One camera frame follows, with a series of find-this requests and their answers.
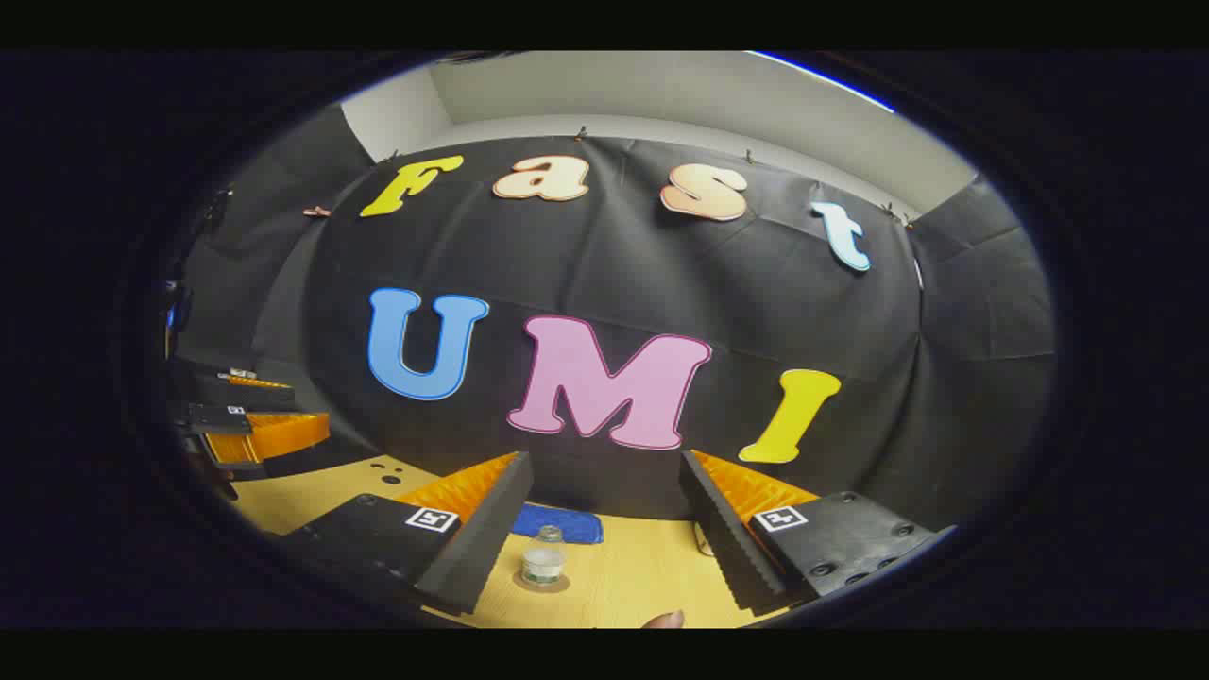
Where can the black backdrop cloth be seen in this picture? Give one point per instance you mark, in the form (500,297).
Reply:
(614,264)

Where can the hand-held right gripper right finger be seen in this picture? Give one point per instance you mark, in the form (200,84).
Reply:
(727,538)

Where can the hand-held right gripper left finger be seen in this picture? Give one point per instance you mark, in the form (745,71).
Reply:
(491,538)

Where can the clear plastic water bottle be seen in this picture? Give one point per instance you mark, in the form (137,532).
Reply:
(543,565)

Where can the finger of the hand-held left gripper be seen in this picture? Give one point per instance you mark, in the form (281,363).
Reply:
(217,420)
(246,397)

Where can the blue towel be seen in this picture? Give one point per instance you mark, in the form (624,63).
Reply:
(567,524)

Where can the round brown coaster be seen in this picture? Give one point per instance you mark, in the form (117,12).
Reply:
(519,582)

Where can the copper backdrop clip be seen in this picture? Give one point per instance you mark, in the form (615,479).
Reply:
(316,212)

